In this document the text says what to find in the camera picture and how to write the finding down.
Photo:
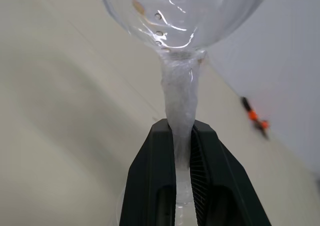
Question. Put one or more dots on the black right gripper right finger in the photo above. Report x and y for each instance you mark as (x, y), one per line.
(217, 181)

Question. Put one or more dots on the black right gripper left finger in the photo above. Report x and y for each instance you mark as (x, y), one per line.
(150, 176)

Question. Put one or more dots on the clear plastic wine glass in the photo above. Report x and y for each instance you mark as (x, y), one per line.
(180, 61)

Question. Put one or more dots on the black orange pliers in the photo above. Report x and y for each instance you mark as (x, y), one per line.
(255, 117)

